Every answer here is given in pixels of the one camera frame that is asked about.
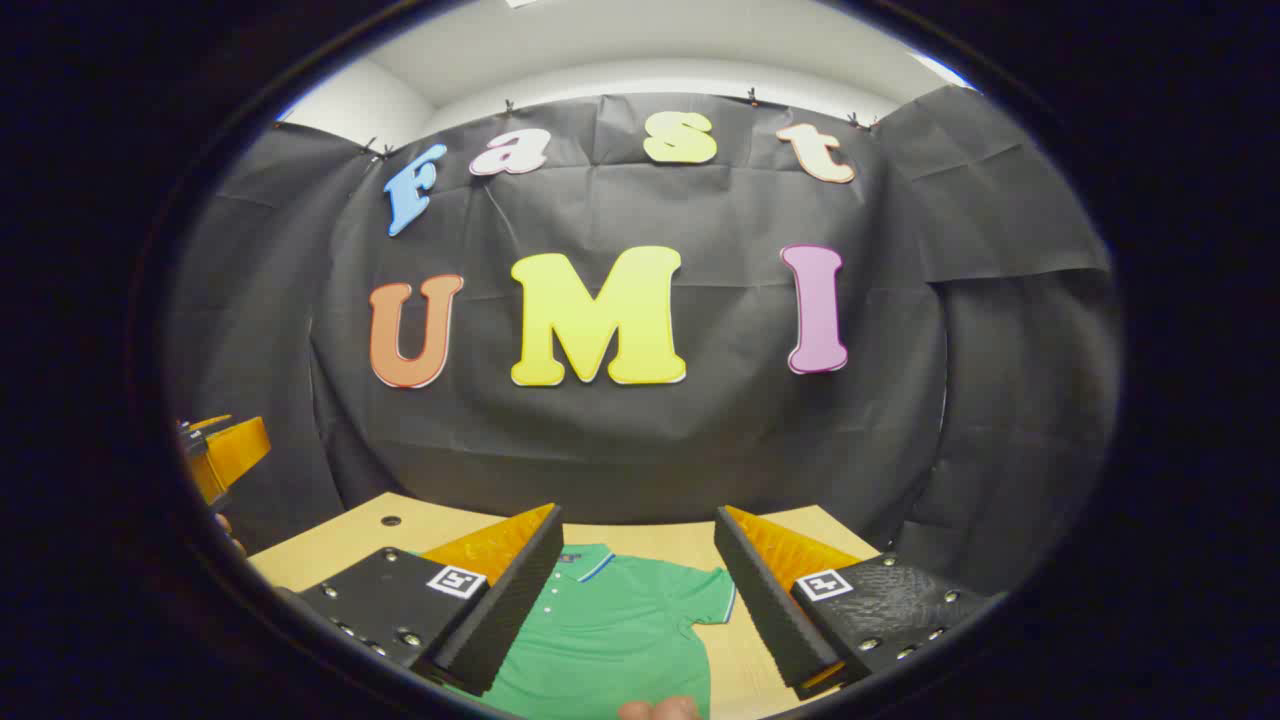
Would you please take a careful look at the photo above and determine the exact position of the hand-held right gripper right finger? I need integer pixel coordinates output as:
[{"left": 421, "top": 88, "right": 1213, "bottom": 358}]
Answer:
[{"left": 713, "top": 504, "right": 1004, "bottom": 701}]

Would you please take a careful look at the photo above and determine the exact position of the green T-shirt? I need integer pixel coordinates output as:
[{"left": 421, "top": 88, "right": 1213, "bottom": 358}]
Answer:
[{"left": 445, "top": 543, "right": 738, "bottom": 720}]

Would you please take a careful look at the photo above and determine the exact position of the black backdrop cloth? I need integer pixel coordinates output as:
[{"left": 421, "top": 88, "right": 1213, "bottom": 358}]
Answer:
[{"left": 165, "top": 85, "right": 1126, "bottom": 601}]

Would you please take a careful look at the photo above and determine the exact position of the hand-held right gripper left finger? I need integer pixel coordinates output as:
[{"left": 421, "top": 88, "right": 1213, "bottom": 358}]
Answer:
[{"left": 298, "top": 503, "right": 565, "bottom": 698}]

